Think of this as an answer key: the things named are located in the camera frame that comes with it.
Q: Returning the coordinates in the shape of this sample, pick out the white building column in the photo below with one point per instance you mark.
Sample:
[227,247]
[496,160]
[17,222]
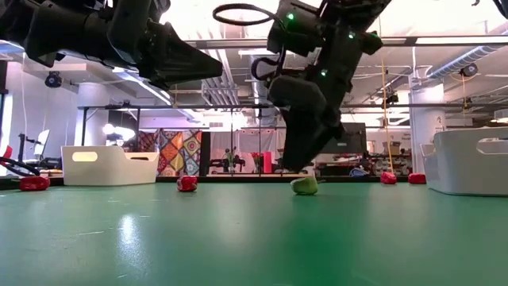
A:
[426,127]

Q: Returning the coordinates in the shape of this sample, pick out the black monitor screen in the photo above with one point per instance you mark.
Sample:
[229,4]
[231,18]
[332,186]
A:
[355,139]

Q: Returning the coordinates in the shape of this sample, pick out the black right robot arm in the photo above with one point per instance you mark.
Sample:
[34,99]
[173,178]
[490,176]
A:
[349,20]

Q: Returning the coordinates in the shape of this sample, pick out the red upright box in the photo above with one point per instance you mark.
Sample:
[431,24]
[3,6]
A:
[268,163]

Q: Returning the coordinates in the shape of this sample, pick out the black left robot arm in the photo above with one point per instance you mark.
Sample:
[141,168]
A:
[12,16]

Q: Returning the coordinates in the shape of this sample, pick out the silver ventilation duct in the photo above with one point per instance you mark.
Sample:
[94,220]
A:
[468,59]

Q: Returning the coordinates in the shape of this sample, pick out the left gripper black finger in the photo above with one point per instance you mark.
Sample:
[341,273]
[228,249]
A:
[178,63]

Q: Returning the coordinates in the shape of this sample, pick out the colourful patterned quilt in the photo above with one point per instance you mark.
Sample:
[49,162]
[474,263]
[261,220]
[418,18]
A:
[178,153]

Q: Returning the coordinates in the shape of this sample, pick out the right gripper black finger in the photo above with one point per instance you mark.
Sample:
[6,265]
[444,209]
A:
[305,143]

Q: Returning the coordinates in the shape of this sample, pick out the white plastic basket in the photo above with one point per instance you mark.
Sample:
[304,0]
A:
[456,171]
[111,171]

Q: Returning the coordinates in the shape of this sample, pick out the black aluminium table frame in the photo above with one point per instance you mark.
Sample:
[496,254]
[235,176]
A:
[238,179]

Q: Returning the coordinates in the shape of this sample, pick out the green mini bell pepper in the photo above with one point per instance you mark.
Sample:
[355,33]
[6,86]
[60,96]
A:
[304,186]

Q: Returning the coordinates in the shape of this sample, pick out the green table mat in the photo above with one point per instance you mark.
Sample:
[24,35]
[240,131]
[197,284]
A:
[238,238]

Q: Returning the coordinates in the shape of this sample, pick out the black neighbouring station frame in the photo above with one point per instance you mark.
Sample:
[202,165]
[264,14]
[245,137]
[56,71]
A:
[119,107]

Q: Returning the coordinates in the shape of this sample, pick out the black upright panel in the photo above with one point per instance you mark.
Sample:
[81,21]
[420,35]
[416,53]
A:
[204,153]

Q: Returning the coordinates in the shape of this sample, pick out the red mini bell pepper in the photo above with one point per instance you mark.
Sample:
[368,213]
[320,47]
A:
[34,183]
[388,178]
[416,178]
[187,183]

